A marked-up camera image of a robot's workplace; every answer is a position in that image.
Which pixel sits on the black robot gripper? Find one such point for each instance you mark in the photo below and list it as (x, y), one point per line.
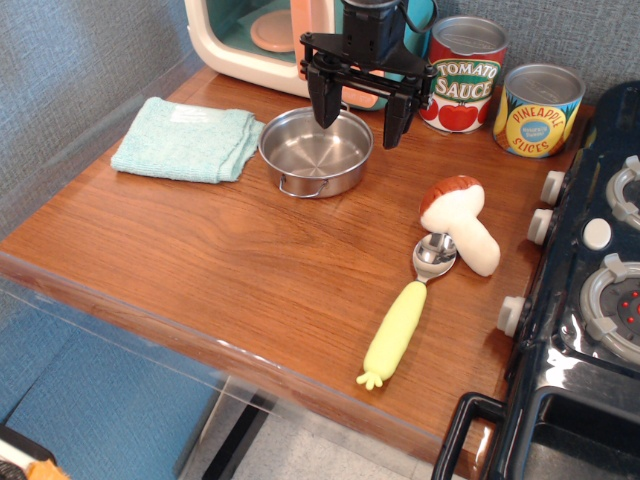
(380, 52)

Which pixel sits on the small stainless steel pot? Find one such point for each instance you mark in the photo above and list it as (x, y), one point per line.
(306, 161)

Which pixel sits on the teal toy microwave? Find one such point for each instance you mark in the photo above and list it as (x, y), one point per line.
(259, 41)

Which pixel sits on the tomato sauce can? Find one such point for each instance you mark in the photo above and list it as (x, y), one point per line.
(467, 53)

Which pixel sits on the plush toy mushroom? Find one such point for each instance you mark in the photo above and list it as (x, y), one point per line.
(452, 206)

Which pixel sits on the pineapple slices can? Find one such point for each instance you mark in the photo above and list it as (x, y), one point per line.
(538, 107)

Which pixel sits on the light blue folded cloth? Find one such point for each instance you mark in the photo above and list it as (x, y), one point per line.
(188, 143)

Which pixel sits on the black toy stove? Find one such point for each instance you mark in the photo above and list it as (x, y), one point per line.
(572, 405)

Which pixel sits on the orange object bottom corner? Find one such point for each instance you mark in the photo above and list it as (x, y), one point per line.
(35, 470)

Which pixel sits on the spoon with green handle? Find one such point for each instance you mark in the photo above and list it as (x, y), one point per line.
(433, 256)

